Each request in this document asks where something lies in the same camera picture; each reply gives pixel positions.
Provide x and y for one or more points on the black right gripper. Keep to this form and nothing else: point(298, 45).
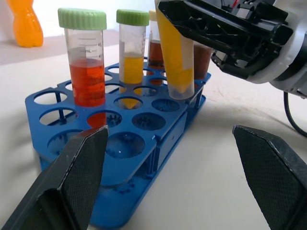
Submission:
point(247, 65)

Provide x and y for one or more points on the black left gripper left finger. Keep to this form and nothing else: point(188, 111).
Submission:
point(72, 182)

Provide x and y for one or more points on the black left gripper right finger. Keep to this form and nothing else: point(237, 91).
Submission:
point(275, 182)

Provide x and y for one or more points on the yellow liquid tube white label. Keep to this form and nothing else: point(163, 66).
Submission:
point(175, 69)

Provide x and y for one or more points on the brown liquid test tube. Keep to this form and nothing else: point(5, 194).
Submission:
point(201, 62)

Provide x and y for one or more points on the blue test tube rack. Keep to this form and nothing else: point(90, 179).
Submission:
point(168, 143)

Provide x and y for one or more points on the brown liquid tube cream cap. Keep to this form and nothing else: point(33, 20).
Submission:
point(155, 55)

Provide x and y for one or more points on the red liquid tube green cap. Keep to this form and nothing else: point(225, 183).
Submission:
point(87, 79)

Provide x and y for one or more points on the yellow liquid tube green cap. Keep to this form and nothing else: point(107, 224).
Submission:
point(133, 69)

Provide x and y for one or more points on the orange plastic bottle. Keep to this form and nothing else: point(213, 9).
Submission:
point(27, 26)

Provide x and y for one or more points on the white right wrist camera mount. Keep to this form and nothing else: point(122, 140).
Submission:
point(298, 36)

